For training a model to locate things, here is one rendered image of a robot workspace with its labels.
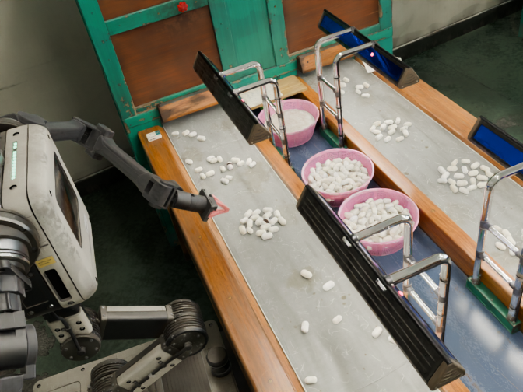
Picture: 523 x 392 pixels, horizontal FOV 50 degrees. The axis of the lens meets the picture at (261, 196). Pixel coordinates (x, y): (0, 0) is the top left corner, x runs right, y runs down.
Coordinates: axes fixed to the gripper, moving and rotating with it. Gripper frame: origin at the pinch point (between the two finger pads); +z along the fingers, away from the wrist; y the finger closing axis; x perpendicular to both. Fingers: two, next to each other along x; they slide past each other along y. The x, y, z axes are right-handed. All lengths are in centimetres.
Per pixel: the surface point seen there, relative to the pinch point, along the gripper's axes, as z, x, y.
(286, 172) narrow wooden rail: 29.1, -10.1, 19.5
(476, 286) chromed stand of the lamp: 54, -23, -55
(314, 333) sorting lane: 14, 6, -48
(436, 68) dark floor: 208, -57, 159
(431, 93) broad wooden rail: 87, -56, 33
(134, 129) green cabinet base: -7, 17, 83
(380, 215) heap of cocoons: 46, -19, -16
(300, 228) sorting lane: 25.0, -3.3, -8.0
